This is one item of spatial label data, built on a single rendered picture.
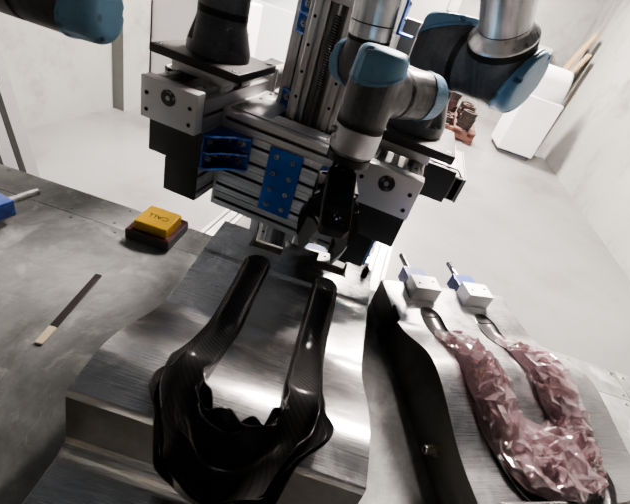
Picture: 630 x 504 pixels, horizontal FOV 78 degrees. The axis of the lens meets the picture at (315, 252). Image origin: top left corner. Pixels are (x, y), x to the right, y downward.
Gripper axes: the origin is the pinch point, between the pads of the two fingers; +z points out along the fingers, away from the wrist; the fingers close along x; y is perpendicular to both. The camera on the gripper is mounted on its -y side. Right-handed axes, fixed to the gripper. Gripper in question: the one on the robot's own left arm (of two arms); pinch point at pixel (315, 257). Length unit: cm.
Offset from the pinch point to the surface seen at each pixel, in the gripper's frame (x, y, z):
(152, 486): 14.0, -42.1, -1.5
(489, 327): -31.9, -8.6, -0.4
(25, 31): 170, 189, 29
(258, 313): 8.2, -20.9, -3.6
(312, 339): 0.6, -22.8, -3.1
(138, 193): 86, 140, 84
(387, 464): -11.7, -33.1, 4.7
